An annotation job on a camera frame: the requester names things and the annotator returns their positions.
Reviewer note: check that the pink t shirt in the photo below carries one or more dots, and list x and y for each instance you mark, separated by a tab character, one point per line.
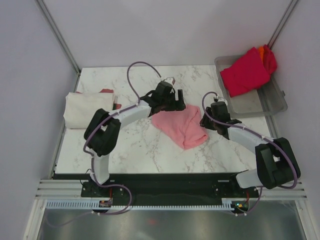
182	127

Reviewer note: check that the left aluminium corner profile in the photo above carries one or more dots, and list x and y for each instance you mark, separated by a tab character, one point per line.
57	34

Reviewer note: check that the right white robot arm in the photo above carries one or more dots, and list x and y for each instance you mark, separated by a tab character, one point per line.
276	165

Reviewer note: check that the folded dark red t shirt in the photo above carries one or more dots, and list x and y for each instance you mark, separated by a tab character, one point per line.
108	91

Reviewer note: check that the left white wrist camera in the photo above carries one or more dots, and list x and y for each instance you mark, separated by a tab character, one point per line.
170	80

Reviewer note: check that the crimson t shirt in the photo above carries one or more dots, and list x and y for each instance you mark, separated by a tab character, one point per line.
246	74

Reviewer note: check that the white slotted cable duct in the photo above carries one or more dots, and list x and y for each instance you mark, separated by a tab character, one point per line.
90	204

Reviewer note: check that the grey plastic tray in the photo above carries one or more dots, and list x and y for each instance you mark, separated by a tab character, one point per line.
268	100

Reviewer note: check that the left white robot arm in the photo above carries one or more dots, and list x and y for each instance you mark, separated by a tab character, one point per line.
102	133

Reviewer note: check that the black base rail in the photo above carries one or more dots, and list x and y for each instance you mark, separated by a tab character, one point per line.
173	188

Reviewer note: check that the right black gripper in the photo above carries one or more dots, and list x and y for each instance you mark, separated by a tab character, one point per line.
204	122

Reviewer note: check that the folded cream t shirt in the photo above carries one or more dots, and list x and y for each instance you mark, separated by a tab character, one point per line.
81	107

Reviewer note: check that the aluminium corner profile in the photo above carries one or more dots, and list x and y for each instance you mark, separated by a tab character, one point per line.
282	23
57	34

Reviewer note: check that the orange t shirt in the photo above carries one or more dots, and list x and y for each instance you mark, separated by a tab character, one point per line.
261	52

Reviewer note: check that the right aluminium corner profile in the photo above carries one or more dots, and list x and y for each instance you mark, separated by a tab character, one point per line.
282	23

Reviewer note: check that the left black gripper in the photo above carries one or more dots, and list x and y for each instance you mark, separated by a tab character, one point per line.
177	105

